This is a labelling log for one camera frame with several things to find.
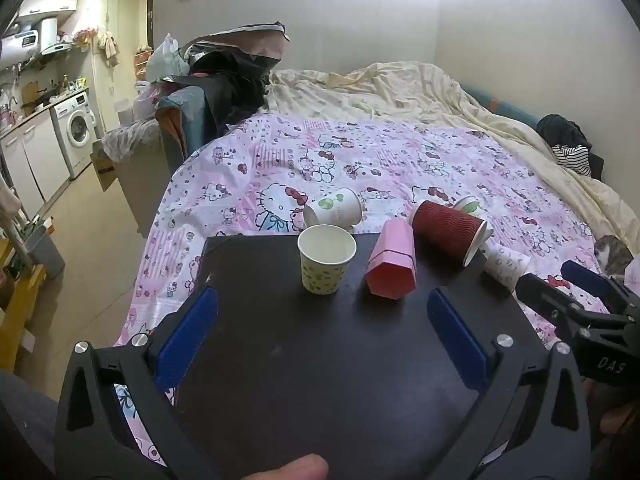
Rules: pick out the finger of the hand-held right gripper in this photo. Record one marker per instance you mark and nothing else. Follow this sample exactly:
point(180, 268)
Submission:
point(542, 297)
point(587, 276)

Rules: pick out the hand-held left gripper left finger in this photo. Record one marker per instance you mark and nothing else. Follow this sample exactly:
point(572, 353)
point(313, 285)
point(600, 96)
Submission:
point(187, 335)

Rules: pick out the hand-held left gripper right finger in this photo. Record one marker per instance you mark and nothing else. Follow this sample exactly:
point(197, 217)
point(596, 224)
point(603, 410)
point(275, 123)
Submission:
point(457, 340)

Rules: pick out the white cup with green dots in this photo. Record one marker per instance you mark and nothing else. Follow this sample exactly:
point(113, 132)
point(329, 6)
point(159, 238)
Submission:
point(325, 265)

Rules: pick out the white cup with pink print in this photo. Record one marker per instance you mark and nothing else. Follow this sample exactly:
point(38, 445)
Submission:
point(509, 266)

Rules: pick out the pink hexagonal cup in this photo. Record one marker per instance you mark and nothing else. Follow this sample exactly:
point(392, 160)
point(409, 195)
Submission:
point(392, 265)

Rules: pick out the red ribbed paper cup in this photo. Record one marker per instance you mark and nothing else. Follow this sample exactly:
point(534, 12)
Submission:
point(447, 235)

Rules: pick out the small white green-print cup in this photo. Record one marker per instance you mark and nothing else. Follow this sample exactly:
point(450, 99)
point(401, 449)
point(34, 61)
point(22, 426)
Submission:
point(468, 205)

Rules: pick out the white cup with green leaf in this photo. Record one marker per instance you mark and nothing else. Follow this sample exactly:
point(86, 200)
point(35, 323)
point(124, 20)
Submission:
point(337, 209)

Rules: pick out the person's left hand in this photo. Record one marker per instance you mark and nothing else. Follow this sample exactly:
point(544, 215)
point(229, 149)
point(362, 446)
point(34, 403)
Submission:
point(290, 469)

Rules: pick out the tabby cat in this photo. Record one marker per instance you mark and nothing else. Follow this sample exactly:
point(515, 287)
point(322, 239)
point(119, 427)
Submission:
point(614, 255)

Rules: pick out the striped garment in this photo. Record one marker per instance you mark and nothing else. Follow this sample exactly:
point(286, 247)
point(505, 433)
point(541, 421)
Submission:
point(572, 160)

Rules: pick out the black clothing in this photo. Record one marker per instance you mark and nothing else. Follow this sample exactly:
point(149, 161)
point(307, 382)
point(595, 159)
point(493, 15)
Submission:
point(562, 130)

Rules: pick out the grey trash bin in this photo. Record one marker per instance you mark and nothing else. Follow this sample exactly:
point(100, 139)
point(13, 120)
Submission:
point(46, 252)

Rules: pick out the yellow wooden stool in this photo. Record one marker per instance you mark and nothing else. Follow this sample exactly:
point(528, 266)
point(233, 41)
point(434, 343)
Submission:
point(17, 310)

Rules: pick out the cardboard box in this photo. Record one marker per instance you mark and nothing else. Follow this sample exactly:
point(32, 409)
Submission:
point(102, 165)

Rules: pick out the person's grey trouser leg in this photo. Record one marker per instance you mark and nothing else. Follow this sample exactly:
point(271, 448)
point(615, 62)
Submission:
point(22, 430)

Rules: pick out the blue fabric chair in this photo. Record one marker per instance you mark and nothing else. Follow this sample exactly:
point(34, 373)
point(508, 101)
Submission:
point(187, 120)

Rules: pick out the white kitchen base cabinets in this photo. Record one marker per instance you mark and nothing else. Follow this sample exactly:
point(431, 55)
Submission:
point(35, 160)

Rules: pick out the white washing machine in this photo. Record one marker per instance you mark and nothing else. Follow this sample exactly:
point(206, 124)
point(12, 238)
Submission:
point(77, 127)

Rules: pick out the pink plastic bag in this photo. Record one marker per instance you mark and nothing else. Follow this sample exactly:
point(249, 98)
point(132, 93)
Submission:
point(147, 100)

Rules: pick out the cream duvet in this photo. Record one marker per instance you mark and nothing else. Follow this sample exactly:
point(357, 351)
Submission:
point(400, 90)

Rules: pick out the dark clothes pile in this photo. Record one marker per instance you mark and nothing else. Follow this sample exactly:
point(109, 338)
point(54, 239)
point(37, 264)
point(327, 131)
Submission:
point(230, 75)

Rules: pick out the white plastic bag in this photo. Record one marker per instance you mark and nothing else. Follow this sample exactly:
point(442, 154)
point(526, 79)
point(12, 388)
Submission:
point(162, 60)

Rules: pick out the hanging towel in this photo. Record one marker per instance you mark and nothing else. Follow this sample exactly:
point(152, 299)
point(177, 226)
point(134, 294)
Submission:
point(109, 47)

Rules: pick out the range hood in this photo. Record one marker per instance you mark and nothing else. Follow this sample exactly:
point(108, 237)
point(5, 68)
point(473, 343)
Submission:
point(57, 48)

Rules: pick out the white water heater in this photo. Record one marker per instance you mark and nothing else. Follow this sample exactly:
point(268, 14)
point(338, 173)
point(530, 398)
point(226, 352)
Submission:
point(32, 35)

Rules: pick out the white wall cabinet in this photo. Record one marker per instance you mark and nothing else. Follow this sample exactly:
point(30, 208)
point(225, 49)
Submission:
point(47, 5)

